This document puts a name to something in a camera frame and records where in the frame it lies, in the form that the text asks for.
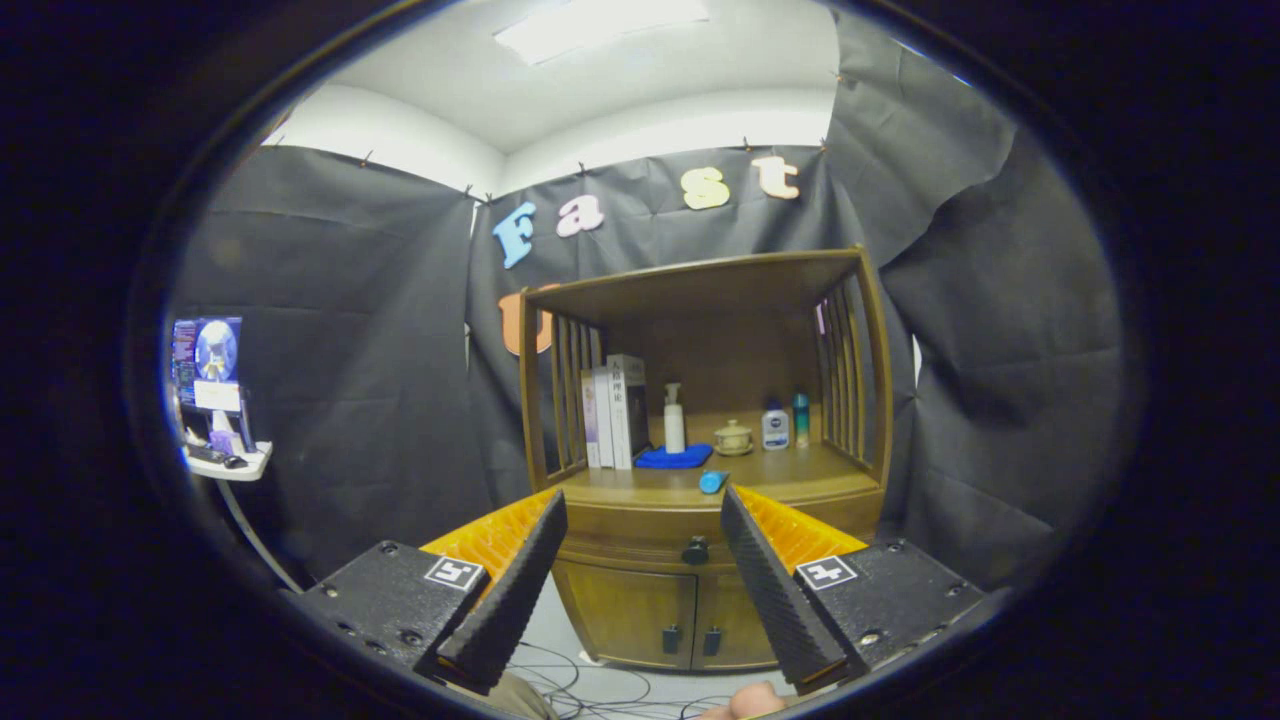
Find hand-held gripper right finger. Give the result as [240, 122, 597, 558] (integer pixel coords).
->
[720, 485, 991, 697]

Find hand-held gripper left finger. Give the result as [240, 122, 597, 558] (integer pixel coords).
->
[295, 488, 568, 698]

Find wooden drawer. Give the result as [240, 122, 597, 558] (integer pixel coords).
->
[555, 490, 886, 573]

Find wooden cabinet door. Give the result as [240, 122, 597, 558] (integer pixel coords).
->
[553, 560, 698, 669]
[690, 570, 781, 671]

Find wooden countertop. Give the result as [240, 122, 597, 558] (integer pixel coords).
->
[560, 440, 881, 509]

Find wooden cabinet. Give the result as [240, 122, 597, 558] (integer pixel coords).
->
[518, 247, 894, 673]

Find person's khaki trouser leg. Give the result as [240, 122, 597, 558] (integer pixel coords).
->
[445, 670, 556, 720]

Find blue folded cloth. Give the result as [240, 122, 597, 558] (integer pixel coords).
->
[634, 444, 714, 470]

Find lilac book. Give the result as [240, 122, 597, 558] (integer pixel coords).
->
[581, 370, 601, 469]

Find white book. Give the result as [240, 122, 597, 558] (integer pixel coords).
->
[594, 365, 616, 469]

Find book with dark portrait cover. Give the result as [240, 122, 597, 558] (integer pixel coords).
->
[607, 353, 651, 471]

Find computer monitor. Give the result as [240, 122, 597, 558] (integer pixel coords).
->
[172, 317, 244, 413]

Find cables on floor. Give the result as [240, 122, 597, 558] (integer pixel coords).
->
[505, 640, 731, 720]

